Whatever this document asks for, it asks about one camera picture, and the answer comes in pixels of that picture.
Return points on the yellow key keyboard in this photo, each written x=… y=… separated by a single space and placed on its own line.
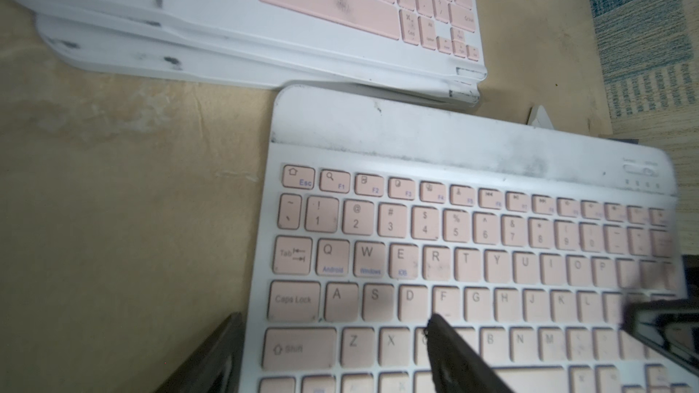
x=106 y=51

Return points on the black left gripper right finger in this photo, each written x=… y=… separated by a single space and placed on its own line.
x=455 y=366

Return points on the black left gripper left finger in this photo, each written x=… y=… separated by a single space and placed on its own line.
x=215 y=365

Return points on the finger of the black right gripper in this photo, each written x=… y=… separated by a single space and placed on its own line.
x=669 y=327

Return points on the white key keyboard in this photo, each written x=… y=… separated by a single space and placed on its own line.
x=538 y=117

